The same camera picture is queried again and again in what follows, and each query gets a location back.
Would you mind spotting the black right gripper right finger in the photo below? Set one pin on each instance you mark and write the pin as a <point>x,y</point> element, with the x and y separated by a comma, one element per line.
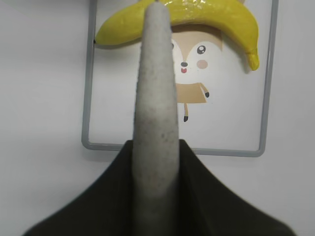
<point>208,208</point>

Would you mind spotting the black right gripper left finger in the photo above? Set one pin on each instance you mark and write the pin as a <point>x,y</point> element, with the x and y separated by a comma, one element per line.
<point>104,209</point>

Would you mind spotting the yellow plastic banana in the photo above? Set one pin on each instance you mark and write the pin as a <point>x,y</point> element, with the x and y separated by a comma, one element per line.
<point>229,16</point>

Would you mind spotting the white deer cutting board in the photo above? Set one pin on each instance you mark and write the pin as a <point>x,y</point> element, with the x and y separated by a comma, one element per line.
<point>224,105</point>

